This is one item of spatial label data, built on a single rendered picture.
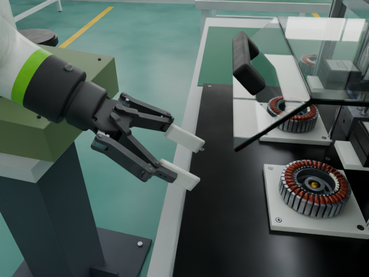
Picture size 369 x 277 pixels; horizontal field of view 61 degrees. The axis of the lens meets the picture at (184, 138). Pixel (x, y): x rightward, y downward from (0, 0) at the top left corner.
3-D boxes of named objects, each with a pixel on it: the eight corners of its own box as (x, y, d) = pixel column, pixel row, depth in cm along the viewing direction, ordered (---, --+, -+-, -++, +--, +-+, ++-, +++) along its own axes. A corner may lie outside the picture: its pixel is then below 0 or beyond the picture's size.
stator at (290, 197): (282, 216, 51) (286, 200, 49) (274, 170, 60) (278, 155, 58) (354, 223, 50) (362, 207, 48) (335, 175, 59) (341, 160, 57)
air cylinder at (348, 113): (346, 137, 71) (353, 116, 68) (336, 119, 77) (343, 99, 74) (369, 138, 71) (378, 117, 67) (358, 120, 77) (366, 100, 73)
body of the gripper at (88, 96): (78, 103, 55) (126, 128, 57) (56, 131, 48) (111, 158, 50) (92, 69, 51) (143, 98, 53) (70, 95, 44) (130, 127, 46)
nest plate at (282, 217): (270, 230, 51) (272, 225, 50) (263, 168, 63) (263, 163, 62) (368, 239, 49) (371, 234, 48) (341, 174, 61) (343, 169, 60)
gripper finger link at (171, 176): (149, 158, 48) (144, 172, 46) (178, 173, 49) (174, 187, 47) (145, 164, 49) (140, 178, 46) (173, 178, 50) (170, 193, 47)
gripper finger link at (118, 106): (107, 126, 52) (106, 120, 53) (165, 135, 58) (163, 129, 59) (116, 109, 50) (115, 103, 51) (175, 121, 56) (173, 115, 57)
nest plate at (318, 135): (259, 140, 70) (260, 136, 69) (255, 106, 82) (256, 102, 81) (329, 145, 69) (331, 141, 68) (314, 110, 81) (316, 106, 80)
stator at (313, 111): (272, 134, 70) (275, 120, 68) (261, 108, 79) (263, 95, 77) (322, 133, 70) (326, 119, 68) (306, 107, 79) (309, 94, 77)
